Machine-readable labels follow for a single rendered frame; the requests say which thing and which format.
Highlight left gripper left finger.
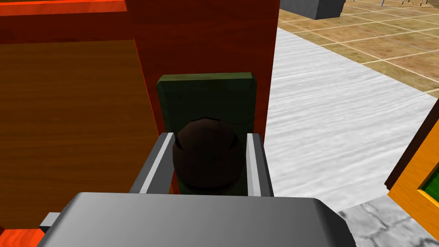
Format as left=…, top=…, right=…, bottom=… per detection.
left=129, top=132, right=177, bottom=195

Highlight grey block furniture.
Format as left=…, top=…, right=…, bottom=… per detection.
left=280, top=0, right=346, bottom=20

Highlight dark brown round door knob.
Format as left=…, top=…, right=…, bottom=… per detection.
left=171, top=117, right=245, bottom=192

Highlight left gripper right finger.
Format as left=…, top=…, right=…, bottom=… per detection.
left=245, top=133, right=275, bottom=198

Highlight orange framed green picture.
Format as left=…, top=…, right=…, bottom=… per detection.
left=384, top=99, right=439, bottom=241

